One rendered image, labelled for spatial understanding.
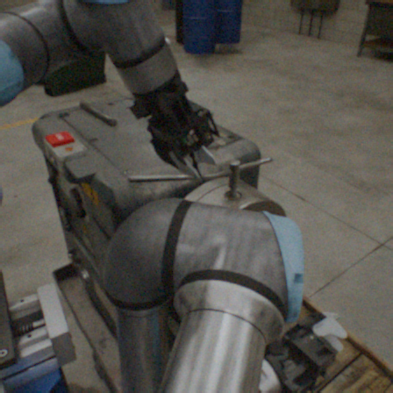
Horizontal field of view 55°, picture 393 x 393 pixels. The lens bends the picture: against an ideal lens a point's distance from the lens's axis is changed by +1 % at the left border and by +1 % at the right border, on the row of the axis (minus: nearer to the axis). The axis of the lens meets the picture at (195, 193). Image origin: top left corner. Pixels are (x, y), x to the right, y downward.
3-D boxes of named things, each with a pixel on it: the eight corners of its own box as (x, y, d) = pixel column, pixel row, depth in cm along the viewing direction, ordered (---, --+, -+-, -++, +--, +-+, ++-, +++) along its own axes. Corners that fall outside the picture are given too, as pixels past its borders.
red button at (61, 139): (46, 142, 103) (44, 135, 102) (67, 137, 106) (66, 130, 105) (53, 151, 99) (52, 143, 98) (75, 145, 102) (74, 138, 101)
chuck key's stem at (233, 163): (233, 202, 86) (236, 158, 80) (239, 207, 85) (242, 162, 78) (225, 204, 86) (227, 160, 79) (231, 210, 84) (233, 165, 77)
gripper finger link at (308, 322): (325, 330, 73) (294, 351, 68) (317, 324, 74) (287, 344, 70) (329, 311, 71) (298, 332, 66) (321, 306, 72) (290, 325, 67)
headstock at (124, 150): (49, 214, 139) (22, 114, 117) (160, 175, 162) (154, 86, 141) (123, 325, 99) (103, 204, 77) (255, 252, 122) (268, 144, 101)
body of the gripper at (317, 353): (332, 376, 68) (286, 414, 62) (296, 343, 74) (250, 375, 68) (341, 347, 65) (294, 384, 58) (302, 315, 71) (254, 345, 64)
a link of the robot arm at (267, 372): (231, 386, 66) (235, 354, 62) (250, 373, 68) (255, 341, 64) (261, 423, 61) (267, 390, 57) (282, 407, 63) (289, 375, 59)
